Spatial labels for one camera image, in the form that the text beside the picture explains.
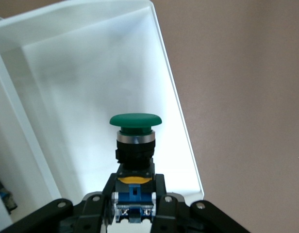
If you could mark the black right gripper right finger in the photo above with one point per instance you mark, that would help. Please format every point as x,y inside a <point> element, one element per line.
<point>166,213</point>

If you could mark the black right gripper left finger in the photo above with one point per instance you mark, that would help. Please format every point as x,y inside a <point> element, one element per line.
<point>91,213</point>

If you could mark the green mushroom push button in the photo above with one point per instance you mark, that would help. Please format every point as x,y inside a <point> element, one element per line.
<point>136,121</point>

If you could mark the white lowest cabinet drawer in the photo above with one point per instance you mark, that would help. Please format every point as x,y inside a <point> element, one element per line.
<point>91,72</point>

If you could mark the small black orange switch part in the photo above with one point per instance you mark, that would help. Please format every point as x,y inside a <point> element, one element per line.
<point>5,196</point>

